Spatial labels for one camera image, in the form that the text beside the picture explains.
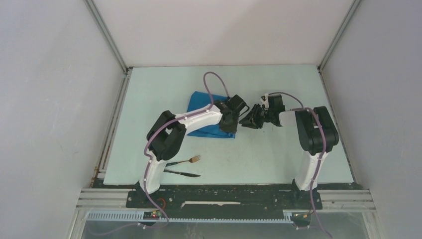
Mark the aluminium frame rail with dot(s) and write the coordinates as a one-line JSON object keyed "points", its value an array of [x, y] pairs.
{"points": [[109, 205]]}

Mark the small circuit board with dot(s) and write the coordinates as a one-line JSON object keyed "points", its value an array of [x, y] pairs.
{"points": [[153, 215]]}

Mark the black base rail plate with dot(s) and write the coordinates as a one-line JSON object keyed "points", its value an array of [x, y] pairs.
{"points": [[211, 200]]}

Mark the fork with black handle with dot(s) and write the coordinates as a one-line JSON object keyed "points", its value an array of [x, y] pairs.
{"points": [[191, 160]]}

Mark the knife with black handle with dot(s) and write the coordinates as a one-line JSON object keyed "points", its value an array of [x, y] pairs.
{"points": [[186, 174]]}

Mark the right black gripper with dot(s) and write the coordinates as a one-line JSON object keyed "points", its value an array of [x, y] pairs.
{"points": [[252, 120]]}

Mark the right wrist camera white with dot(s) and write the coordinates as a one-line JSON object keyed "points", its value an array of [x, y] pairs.
{"points": [[264, 101]]}

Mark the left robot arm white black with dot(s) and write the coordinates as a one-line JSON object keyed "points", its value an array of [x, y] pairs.
{"points": [[165, 138]]}

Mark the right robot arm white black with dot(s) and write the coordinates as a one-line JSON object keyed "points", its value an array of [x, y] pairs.
{"points": [[317, 133]]}

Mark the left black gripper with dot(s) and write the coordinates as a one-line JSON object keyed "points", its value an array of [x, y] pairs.
{"points": [[232, 129]]}

